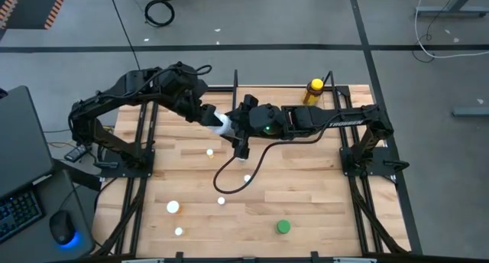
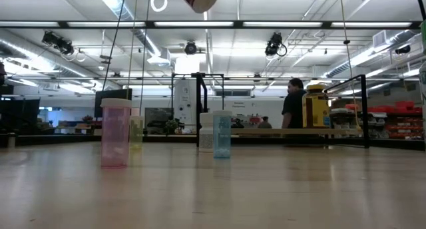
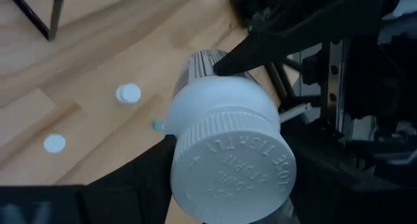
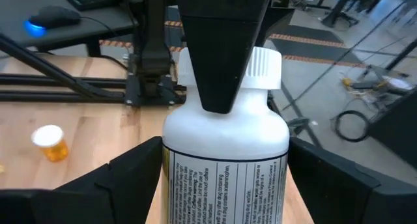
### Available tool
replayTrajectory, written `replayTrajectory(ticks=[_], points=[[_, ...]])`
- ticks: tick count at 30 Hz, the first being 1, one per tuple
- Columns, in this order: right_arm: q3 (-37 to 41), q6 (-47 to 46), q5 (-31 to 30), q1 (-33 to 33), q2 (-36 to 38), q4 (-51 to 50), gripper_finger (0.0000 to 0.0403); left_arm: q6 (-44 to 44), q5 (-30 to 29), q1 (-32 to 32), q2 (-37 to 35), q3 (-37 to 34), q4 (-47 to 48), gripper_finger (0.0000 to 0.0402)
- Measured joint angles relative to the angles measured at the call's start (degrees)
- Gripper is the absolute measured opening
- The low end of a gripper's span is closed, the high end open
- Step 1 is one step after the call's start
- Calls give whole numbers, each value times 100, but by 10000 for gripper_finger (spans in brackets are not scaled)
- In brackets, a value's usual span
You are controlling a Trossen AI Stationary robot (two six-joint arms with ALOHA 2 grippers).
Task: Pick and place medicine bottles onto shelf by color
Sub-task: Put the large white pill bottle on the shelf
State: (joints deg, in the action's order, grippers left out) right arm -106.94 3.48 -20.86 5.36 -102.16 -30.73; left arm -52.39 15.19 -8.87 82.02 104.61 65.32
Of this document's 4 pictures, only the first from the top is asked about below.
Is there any white floor cable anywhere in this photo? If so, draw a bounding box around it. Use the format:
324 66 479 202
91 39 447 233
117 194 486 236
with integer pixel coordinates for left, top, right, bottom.
414 0 489 60

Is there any long thin black floor cable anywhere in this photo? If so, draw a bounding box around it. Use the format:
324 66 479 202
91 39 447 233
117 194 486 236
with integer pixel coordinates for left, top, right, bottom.
107 0 141 72

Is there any amber bottle yellow cap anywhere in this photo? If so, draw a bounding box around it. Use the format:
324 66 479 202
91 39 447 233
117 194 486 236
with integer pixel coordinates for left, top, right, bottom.
302 78 325 106

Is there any black aluminium table frame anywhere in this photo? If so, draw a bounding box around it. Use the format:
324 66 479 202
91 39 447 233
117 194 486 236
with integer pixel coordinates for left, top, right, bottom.
93 73 410 263

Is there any large white medicine bottle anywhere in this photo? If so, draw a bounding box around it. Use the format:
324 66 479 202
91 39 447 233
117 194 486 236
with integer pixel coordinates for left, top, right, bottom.
212 110 234 137

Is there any backlit black keyboard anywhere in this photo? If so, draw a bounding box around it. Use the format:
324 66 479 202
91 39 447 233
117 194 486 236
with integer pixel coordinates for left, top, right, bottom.
0 190 44 244

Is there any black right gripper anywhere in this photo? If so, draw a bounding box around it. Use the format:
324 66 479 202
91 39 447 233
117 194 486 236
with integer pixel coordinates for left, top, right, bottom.
228 95 287 141

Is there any black computer mouse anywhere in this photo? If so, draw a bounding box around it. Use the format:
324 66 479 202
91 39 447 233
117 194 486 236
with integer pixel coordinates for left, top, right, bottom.
48 210 76 246

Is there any coiled black floor cable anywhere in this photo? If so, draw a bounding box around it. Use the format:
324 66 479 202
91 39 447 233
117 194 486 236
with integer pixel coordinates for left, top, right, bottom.
144 0 176 28

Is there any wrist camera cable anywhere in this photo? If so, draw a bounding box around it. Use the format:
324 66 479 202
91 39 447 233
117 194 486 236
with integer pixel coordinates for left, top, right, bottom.
193 63 213 77
212 123 333 195

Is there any black power adapter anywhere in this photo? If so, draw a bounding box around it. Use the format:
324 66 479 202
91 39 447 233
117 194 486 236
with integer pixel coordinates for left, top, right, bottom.
63 144 91 163

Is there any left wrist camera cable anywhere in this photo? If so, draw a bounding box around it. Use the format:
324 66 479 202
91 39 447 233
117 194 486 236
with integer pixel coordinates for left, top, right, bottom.
193 63 213 77

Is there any black metal shelf frame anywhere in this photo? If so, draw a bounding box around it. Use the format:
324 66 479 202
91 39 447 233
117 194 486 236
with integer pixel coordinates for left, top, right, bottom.
232 69 343 108

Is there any green medicine bottle green cap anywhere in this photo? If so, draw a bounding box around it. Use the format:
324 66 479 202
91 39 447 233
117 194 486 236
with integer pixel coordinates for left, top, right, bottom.
275 219 292 235

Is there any dark grey side desk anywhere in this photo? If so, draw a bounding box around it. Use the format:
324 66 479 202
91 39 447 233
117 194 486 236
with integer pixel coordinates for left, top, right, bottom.
32 167 97 263

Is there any black cable bundle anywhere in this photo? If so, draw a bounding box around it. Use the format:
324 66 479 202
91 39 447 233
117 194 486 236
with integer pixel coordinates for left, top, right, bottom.
349 177 408 255
93 177 148 256

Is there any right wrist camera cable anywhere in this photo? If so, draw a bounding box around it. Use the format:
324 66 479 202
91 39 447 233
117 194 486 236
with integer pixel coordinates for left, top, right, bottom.
212 123 333 195

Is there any orange striped black floor mat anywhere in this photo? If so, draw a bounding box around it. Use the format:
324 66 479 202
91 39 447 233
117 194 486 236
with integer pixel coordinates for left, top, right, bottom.
0 0 72 31

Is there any grey metal floor foot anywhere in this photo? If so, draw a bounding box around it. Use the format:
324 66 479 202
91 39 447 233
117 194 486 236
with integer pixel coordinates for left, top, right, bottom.
452 106 489 118

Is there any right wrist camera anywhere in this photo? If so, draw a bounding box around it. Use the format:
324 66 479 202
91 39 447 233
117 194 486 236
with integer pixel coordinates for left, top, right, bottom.
233 138 252 160

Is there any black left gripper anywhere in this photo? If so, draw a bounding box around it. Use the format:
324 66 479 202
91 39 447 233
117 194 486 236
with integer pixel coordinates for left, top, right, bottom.
178 85 225 127

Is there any wooden shelf board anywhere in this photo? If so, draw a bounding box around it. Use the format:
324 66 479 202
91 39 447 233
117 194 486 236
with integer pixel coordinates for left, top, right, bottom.
235 86 329 115

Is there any grey metal desk base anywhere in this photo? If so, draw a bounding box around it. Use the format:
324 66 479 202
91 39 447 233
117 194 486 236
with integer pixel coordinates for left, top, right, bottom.
415 0 489 18

